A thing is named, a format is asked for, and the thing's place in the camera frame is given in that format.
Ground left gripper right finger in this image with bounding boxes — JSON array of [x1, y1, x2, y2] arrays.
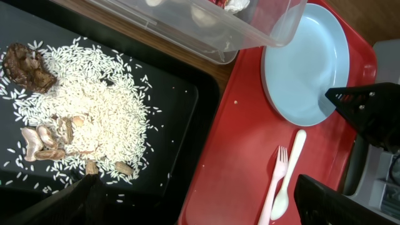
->
[[294, 174, 396, 225]]

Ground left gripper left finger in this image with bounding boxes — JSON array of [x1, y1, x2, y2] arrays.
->
[[2, 174, 105, 225]]

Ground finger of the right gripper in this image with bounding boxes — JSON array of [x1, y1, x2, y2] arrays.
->
[[325, 82, 399, 153]]

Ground white plastic spoon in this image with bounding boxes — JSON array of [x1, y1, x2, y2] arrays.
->
[[270, 129, 307, 221]]

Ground white plastic fork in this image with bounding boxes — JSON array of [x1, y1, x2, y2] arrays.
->
[[258, 146, 288, 225]]

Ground light blue plate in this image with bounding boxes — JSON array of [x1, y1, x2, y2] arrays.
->
[[261, 3, 350, 127]]

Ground rice and meat leftovers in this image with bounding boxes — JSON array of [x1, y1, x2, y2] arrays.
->
[[1, 37, 159, 195]]

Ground white napkin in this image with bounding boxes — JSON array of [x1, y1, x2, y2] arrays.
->
[[224, 0, 250, 14]]

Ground red snack wrapper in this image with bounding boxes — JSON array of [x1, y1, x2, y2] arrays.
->
[[208, 0, 229, 9]]

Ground grey dishwasher rack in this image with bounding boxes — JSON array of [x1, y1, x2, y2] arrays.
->
[[342, 39, 399, 224]]

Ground black waste tray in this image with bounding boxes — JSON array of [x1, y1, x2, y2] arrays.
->
[[1, 1, 219, 224]]

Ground clear plastic waste bin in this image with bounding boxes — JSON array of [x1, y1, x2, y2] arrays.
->
[[90, 0, 307, 64]]

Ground red serving tray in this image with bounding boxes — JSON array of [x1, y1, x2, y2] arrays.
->
[[177, 0, 378, 225]]

